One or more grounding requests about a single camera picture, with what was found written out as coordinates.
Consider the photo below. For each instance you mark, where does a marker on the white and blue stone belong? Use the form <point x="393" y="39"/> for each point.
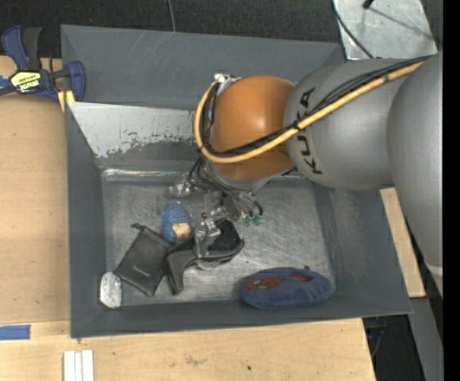
<point x="110" y="290"/>

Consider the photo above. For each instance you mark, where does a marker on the clear glass thing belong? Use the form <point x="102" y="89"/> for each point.
<point x="181" y="189"/>

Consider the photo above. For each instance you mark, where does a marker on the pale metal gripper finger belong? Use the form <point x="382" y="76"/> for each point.
<point x="200" y="241"/>
<point x="215" y="229"/>

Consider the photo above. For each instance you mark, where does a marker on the black cloth pouch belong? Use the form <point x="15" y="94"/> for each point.
<point x="142" y="263"/>

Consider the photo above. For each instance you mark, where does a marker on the grey metal bin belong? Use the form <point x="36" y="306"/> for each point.
<point x="277" y="236"/>

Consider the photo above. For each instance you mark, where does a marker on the blue and beige toy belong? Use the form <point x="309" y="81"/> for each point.
<point x="174" y="220"/>

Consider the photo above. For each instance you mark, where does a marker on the blue plush slipper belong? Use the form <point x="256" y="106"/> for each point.
<point x="287" y="290"/>

